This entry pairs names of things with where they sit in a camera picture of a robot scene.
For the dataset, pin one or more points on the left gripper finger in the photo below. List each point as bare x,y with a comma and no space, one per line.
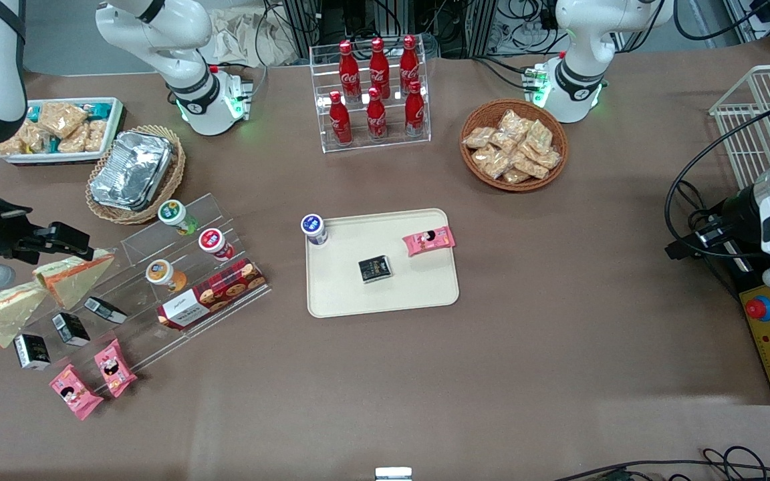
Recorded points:
709,225
686,248

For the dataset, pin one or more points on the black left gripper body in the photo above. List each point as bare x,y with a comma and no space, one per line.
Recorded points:
736,208

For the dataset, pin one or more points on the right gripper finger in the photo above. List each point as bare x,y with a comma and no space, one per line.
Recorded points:
57,253
67,235

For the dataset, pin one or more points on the triangle sandwich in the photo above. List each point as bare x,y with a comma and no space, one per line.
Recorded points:
1,314
74,277

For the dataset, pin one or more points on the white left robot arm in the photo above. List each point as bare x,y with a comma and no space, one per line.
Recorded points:
582,40

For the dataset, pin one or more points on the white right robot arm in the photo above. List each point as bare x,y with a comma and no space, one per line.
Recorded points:
164,40

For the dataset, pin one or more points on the beige plastic serving tray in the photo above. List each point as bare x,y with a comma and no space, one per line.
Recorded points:
412,287

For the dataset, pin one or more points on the small black drink carton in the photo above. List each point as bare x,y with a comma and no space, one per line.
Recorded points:
32,351
71,329
375,269
105,310

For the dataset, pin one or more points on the clear acrylic tiered stand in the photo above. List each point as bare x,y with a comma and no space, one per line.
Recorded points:
151,247

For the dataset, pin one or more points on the stacked aluminium foil containers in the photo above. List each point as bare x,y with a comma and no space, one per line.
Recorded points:
132,170

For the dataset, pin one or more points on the clear wrapped cracker packet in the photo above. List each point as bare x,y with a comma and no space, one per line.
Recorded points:
504,142
492,162
516,176
95,135
34,139
74,140
478,137
512,123
531,166
539,135
548,159
61,118

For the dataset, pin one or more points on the orange lid drink bottle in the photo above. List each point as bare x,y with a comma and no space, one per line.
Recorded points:
160,272

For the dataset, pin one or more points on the green lid drink bottle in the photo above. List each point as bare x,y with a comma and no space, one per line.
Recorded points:
172,214

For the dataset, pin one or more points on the white rectangular plastic bin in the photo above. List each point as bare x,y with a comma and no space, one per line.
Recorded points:
114,127

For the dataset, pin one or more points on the teal snack packet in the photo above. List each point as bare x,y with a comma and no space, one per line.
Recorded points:
33,113
101,108

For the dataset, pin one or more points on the oval tan wicker basket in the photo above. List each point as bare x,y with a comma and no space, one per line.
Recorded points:
174,174

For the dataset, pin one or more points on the pink snack packet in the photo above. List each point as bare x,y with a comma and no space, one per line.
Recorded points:
429,241
115,369
75,393

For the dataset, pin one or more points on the red lid drink bottle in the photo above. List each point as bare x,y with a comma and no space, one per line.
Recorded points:
212,240

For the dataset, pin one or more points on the red plaid cookie box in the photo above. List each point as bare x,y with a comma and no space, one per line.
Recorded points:
214,294

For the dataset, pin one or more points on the round brown wicker basket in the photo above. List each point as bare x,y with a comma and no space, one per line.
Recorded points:
559,127

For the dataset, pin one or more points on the blue lid drink bottle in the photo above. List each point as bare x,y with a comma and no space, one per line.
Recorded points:
313,226

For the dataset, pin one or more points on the beige cloth bag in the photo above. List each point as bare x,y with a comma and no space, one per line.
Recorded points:
238,37

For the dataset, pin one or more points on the red cola bottle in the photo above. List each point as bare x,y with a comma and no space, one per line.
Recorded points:
340,123
409,63
376,120
379,67
349,70
414,113

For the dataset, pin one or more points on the clear acrylic bottle rack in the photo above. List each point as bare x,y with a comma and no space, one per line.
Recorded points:
395,143

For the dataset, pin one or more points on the grey aluminium equipment frame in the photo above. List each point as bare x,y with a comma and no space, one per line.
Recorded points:
458,23

